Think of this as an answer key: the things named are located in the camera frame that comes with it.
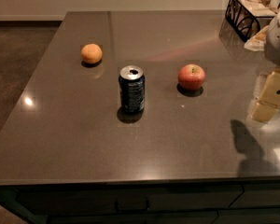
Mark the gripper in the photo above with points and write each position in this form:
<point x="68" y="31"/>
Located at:
<point x="278" y="39"/>

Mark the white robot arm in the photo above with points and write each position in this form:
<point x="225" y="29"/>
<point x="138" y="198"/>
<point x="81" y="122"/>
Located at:
<point x="272" y="53"/>

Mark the blue pepsi can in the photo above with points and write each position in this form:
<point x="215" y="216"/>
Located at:
<point x="132" y="89"/>

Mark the red apple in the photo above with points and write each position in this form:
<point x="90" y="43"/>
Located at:
<point x="191" y="77"/>

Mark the dark cabinet drawers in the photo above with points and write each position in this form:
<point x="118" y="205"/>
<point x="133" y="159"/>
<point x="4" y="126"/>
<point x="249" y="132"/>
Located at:
<point x="145" y="204"/>

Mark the orange fruit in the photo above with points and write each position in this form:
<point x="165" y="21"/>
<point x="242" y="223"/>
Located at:
<point x="91" y="53"/>

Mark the black wire napkin basket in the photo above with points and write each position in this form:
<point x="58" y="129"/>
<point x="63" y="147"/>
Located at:
<point x="248" y="17"/>

